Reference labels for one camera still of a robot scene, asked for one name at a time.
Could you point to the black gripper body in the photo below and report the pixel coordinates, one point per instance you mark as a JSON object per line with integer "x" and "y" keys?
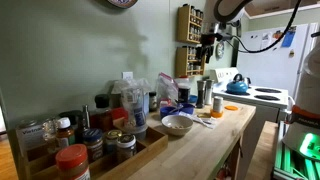
{"x": 207, "y": 40}

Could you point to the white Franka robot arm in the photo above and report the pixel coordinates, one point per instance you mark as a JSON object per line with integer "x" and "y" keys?
{"x": 310, "y": 96}

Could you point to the robot base stand green light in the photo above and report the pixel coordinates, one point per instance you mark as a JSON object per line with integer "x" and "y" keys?
{"x": 290, "y": 165}

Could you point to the wooden spice rack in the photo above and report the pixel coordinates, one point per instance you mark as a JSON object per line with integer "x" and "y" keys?
{"x": 181, "y": 61}
{"x": 182, "y": 24}

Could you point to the white salt grinder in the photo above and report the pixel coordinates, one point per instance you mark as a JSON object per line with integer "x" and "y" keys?
{"x": 209, "y": 91}

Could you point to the dark pepper grinder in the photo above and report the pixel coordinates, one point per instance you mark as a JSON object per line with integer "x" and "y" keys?
{"x": 200, "y": 94}

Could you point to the small blue dish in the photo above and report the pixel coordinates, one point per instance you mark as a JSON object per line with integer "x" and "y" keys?
{"x": 193, "y": 98}

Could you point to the clear zip plastic bag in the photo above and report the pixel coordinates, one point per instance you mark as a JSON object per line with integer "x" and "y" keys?
{"x": 166, "y": 87}

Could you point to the spice shaker with orange cap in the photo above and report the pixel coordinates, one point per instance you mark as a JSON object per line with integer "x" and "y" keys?
{"x": 217, "y": 106}

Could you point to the white paper on fridge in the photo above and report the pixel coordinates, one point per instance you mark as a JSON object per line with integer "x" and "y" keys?
{"x": 265, "y": 40}

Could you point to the loose orange plastic lid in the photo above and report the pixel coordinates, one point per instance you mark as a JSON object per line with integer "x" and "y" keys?
{"x": 231, "y": 107}

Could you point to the white refrigerator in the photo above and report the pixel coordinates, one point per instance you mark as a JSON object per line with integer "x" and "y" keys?
{"x": 266, "y": 70}

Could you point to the small jar with dark lid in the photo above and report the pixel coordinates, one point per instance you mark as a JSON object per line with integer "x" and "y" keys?
{"x": 152, "y": 101}

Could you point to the white crumpled paper wrapper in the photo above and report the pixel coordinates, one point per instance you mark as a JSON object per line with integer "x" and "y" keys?
{"x": 201, "y": 120}

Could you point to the white electric stove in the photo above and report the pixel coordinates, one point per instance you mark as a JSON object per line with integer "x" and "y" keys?
{"x": 260, "y": 106}

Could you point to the overhead kitchen cabinet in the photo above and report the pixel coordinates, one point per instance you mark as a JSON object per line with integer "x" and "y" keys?
{"x": 276, "y": 7}

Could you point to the white ceramic bowl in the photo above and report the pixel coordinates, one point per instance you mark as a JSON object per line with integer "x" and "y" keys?
{"x": 177, "y": 126}

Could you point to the blue paper on fridge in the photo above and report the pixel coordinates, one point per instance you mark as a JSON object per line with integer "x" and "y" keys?
{"x": 288, "y": 37}

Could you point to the plastic wrapped clear container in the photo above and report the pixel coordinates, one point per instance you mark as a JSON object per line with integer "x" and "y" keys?
{"x": 135, "y": 106}

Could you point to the small red box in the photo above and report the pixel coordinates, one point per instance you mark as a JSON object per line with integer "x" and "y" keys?
{"x": 119, "y": 113}

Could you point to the wooden tray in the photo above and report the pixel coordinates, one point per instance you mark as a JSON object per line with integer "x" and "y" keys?
{"x": 151, "y": 141}

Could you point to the red bottle with black cap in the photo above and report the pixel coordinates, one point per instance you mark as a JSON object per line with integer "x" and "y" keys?
{"x": 103, "y": 115}

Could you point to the glass spice jar pale lid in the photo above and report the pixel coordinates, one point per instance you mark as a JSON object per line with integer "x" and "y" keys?
{"x": 126, "y": 148}

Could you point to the jar with gold lid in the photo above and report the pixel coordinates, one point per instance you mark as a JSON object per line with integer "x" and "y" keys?
{"x": 112, "y": 140}

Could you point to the slim steel grinder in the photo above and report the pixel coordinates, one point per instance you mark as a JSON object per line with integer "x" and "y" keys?
{"x": 85, "y": 117}

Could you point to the jar with blue lid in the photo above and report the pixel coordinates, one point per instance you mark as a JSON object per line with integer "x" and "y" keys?
{"x": 93, "y": 144}

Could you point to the black lidded container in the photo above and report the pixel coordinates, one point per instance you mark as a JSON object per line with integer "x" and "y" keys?
{"x": 71, "y": 116}

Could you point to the brown bottle with white cap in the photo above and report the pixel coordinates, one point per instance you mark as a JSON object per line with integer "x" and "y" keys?
{"x": 64, "y": 134}

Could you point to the big jar with red lid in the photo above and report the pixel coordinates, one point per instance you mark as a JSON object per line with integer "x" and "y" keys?
{"x": 73, "y": 163}

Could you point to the clear empty glass jar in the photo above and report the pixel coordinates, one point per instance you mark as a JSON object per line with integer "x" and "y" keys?
{"x": 50, "y": 131}

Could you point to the white printed carton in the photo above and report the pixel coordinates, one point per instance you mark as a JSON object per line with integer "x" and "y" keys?
{"x": 30, "y": 135}

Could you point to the round wall clock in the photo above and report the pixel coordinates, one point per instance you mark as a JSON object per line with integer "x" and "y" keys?
{"x": 220, "y": 50}

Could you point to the white wall outlet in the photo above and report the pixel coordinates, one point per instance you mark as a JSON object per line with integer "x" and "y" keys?
{"x": 127, "y": 75}

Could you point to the decorative wall plate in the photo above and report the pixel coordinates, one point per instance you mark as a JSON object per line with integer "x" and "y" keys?
{"x": 122, "y": 2}

